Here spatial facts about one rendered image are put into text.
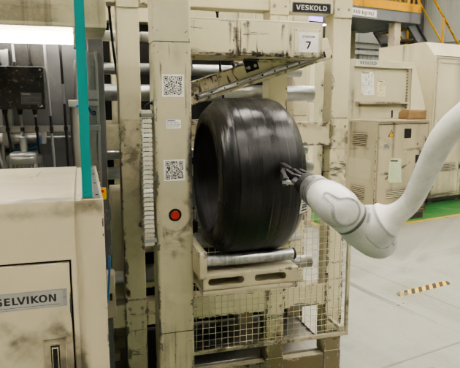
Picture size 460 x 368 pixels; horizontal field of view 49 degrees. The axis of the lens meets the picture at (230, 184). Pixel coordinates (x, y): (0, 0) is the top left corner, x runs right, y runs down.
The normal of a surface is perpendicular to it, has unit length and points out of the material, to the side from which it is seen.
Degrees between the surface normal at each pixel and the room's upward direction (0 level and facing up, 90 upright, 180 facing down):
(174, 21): 90
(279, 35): 90
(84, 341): 90
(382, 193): 90
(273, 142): 59
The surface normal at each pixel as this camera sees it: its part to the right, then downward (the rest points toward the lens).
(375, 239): 0.00, 0.53
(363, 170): -0.88, 0.07
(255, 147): 0.25, -0.32
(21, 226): 0.28, 0.15
